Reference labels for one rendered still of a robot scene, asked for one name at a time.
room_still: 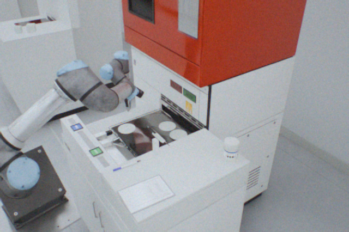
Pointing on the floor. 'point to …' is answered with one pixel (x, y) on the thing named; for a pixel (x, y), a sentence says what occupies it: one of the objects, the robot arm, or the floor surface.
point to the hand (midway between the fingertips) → (129, 109)
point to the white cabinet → (95, 200)
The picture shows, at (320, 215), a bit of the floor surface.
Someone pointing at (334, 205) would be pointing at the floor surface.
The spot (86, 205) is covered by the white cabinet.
